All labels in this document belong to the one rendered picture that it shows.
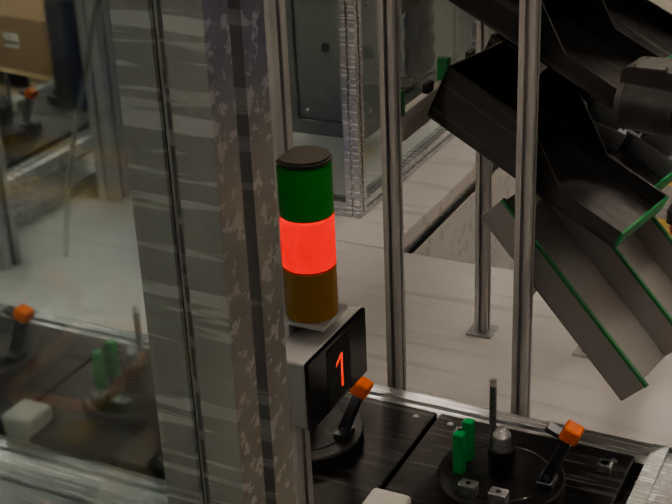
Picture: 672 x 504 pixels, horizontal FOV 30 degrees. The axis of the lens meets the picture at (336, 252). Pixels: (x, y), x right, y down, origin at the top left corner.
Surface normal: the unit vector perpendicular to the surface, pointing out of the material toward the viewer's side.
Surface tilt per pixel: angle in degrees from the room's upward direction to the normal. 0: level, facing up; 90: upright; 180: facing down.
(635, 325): 45
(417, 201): 0
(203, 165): 90
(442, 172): 0
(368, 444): 0
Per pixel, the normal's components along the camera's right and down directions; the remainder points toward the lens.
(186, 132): -0.44, 0.40
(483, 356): -0.04, -0.91
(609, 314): 0.54, -0.48
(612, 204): 0.30, -0.73
